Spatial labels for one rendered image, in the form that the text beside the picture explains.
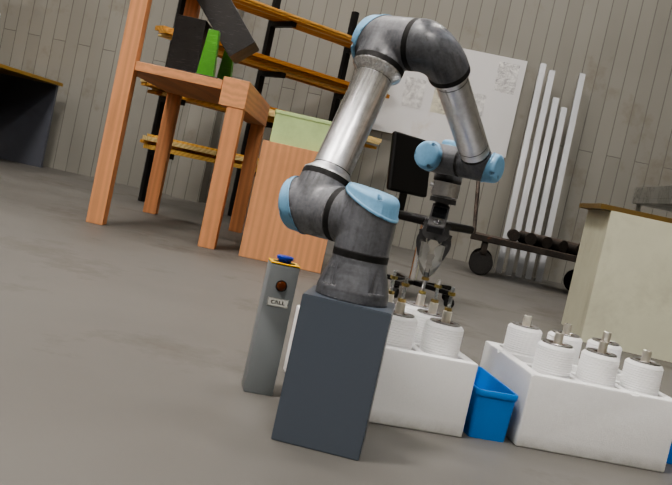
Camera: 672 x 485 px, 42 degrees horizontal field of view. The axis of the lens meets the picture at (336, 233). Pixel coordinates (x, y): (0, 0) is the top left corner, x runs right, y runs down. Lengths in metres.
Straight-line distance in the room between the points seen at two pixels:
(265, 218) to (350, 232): 3.18
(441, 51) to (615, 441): 1.04
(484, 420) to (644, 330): 2.60
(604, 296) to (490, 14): 5.10
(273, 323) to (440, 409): 0.44
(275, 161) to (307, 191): 3.08
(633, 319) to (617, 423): 2.42
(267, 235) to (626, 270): 1.91
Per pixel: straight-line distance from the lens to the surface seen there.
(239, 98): 4.98
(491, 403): 2.18
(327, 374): 1.76
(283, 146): 4.92
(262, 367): 2.10
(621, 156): 9.26
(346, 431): 1.78
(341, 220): 1.77
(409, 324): 2.08
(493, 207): 9.07
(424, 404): 2.11
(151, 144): 7.24
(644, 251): 4.67
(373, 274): 1.76
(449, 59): 1.94
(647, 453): 2.35
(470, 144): 2.12
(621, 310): 4.67
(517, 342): 2.45
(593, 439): 2.28
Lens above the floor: 0.53
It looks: 3 degrees down
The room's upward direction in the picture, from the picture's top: 12 degrees clockwise
